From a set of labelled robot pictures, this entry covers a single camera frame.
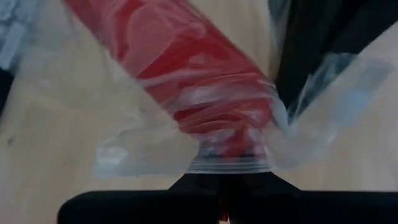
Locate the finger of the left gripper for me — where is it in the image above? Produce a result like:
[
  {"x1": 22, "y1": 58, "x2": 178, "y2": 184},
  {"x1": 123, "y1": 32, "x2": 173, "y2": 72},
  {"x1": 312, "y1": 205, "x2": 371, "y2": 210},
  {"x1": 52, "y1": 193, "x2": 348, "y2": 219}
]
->
[{"x1": 275, "y1": 46, "x2": 330, "y2": 109}]

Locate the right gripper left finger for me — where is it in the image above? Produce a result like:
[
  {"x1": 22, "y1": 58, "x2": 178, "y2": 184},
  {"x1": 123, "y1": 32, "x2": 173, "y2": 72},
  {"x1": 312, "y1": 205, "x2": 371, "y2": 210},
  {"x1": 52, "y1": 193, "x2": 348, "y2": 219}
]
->
[{"x1": 169, "y1": 172, "x2": 223, "y2": 224}]

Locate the red bandage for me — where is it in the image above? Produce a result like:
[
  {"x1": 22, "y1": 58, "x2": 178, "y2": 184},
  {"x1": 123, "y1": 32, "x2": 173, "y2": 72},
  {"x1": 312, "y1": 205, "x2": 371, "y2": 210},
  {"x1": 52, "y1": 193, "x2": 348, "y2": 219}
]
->
[{"x1": 63, "y1": 0, "x2": 277, "y2": 160}]

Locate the clear zip plastic bag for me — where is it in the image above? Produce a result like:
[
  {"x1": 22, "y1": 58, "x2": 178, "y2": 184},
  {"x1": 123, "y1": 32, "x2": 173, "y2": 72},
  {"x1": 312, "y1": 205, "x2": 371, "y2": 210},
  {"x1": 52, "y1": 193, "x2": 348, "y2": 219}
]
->
[{"x1": 0, "y1": 0, "x2": 398, "y2": 180}]

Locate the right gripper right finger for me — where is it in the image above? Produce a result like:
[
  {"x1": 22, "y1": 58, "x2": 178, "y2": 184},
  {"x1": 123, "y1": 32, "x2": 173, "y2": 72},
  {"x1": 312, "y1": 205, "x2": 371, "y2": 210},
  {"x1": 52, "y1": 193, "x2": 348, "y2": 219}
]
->
[{"x1": 222, "y1": 172, "x2": 301, "y2": 224}]

